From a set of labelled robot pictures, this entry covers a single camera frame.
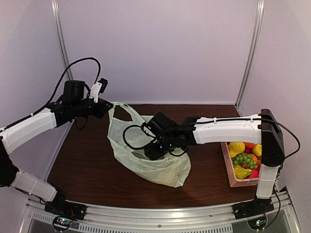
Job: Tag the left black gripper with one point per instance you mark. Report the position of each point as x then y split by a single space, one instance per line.
101 110

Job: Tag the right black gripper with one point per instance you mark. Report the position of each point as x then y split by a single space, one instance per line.
152 154

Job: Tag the light green plastic bag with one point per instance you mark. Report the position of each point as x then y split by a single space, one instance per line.
169 170

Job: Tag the yellow lemon toy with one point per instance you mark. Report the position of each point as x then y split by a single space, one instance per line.
236 148
257 150

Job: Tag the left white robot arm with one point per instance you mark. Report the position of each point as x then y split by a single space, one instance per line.
71 105

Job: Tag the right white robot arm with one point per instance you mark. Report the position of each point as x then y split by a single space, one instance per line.
257 129

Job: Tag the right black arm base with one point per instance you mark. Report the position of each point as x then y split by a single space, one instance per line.
254 211

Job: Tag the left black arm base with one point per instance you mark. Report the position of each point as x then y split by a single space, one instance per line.
66 212

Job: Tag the orange fruit in bag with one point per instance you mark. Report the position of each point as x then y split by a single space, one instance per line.
249 145

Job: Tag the pink plastic basket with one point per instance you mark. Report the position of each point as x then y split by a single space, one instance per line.
249 181

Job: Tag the green grapes toy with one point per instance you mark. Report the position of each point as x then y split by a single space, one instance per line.
244 160

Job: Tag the yellow banana toy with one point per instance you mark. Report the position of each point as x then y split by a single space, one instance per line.
242 173

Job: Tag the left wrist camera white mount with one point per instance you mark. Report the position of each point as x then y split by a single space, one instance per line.
97 89

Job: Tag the curved aluminium rail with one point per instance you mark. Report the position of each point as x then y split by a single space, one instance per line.
212 219

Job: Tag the left aluminium frame post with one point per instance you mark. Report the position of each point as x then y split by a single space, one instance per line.
62 41

